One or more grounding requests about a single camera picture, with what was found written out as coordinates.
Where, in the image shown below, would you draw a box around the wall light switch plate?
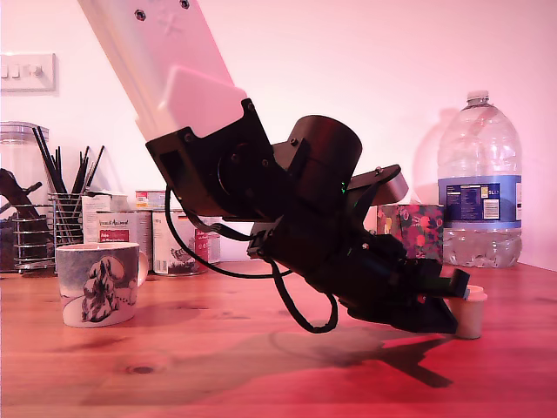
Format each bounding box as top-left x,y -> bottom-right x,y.
0,52 -> 57,93

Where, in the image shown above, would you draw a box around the small flat can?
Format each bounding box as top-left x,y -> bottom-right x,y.
135,189 -> 169,210

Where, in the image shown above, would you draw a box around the clear glass jar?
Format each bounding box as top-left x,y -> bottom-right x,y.
0,121 -> 50,273

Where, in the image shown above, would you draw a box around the chrome ring rack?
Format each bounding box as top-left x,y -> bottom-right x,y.
12,203 -> 58,275

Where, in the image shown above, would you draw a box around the mug with snowy tree print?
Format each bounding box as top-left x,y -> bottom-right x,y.
55,242 -> 151,328

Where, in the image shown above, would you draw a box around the wire mesh utensil basket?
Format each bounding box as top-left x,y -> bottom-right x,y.
47,192 -> 86,247

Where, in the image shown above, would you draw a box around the pet food can red label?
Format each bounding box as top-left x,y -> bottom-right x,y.
95,209 -> 154,273

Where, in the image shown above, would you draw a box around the floral tissue box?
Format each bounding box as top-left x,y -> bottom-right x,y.
375,203 -> 446,265

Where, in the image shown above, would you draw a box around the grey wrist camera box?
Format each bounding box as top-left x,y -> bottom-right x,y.
347,164 -> 411,206

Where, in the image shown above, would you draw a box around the pale coffee capsule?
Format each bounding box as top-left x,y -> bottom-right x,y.
451,284 -> 488,340

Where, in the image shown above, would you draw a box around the large clear water bottle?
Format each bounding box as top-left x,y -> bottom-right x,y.
436,90 -> 523,269

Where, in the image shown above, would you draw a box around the pet food can chicken drawing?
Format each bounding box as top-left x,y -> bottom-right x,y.
151,209 -> 210,277

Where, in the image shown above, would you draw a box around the black braided cable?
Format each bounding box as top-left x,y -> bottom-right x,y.
265,256 -> 340,334

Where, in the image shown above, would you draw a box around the black looping cable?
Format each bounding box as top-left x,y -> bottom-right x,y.
164,185 -> 293,280

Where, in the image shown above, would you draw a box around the white carton box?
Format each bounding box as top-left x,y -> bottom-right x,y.
81,192 -> 130,245

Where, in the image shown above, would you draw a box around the dark wooden utensil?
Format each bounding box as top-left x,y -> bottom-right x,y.
0,168 -> 44,221

